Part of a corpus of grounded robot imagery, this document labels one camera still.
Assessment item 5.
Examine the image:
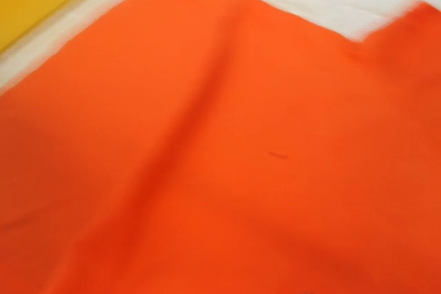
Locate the red t-shirt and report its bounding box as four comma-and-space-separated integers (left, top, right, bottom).
1, 0, 440, 293

